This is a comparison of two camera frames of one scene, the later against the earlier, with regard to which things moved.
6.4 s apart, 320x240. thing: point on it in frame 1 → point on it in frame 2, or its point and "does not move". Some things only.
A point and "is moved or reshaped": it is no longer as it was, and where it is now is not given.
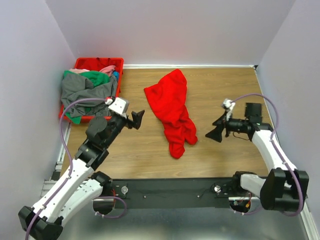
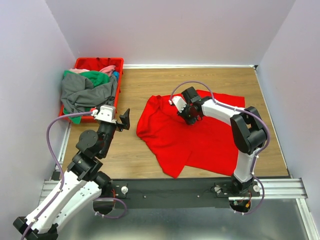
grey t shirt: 74,87 does not move
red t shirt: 168,97 is moved or reshaped
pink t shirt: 108,69 does not move
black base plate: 139,193 does not move
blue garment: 116,74 does not move
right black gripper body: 235,125 → 188,116
